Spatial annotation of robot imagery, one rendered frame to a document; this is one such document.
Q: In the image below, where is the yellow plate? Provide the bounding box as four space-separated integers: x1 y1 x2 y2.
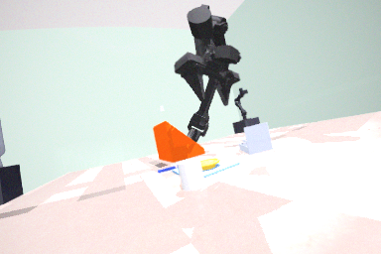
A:
201 158 220 170

